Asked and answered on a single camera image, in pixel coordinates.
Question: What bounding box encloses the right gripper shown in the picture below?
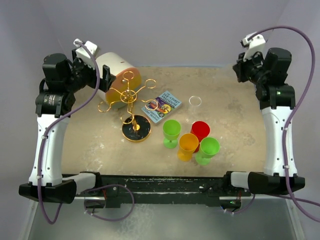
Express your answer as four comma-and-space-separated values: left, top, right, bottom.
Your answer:
235, 49, 270, 86

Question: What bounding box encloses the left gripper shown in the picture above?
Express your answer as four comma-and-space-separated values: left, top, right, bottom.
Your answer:
64, 49, 115, 94

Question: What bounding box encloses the red plastic goblet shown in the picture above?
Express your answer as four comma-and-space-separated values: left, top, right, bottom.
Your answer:
190, 121, 211, 153

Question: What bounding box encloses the green goblet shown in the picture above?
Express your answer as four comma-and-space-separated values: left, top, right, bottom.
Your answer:
195, 136, 220, 166
162, 119, 181, 149

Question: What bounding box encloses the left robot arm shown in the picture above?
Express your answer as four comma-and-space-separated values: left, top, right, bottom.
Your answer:
18, 46, 115, 204

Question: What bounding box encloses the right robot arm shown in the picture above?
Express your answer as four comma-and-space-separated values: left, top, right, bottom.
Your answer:
222, 47, 305, 196

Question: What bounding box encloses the gold wine glass rack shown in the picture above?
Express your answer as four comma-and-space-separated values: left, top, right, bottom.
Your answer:
110, 71, 157, 143

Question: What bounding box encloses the white orange cylinder appliance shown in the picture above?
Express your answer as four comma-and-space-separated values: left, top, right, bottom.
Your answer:
96, 52, 142, 109

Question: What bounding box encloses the colourful children's book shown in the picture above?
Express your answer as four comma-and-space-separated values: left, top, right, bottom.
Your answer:
141, 90, 182, 125

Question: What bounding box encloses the clear glass on table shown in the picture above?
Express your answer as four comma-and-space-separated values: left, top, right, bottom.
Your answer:
184, 95, 202, 125

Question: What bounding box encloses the orange plastic goblet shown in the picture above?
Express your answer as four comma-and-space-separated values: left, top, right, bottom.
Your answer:
177, 133, 199, 162

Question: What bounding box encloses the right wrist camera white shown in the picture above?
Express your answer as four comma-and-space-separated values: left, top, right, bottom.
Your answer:
240, 32, 266, 62

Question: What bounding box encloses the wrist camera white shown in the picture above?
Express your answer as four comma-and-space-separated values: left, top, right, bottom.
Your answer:
240, 32, 266, 62
73, 38, 99, 68

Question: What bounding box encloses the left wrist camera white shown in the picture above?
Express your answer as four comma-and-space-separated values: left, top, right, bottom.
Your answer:
73, 38, 99, 68

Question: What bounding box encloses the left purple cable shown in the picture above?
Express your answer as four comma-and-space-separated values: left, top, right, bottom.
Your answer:
36, 41, 101, 225

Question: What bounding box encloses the purple cable loop front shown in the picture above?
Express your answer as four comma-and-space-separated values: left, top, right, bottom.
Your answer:
83, 184, 135, 222

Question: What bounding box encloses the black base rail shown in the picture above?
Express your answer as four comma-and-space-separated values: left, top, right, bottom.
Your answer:
73, 174, 252, 208

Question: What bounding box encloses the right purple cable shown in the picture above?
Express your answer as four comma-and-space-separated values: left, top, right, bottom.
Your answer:
246, 25, 320, 207

